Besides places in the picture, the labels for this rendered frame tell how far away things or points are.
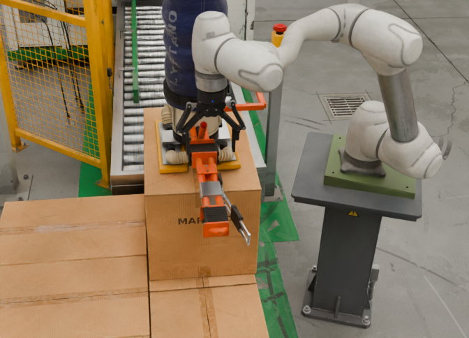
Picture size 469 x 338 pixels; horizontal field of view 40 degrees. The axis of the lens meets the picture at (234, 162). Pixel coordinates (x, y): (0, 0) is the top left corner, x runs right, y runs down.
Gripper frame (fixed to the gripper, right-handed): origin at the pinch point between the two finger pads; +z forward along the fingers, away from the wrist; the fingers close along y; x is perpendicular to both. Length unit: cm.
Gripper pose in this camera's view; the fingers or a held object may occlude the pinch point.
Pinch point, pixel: (210, 147)
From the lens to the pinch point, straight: 189.3
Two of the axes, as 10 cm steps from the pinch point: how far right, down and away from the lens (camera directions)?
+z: -0.3, 8.3, 5.6
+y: -9.9, 0.6, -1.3
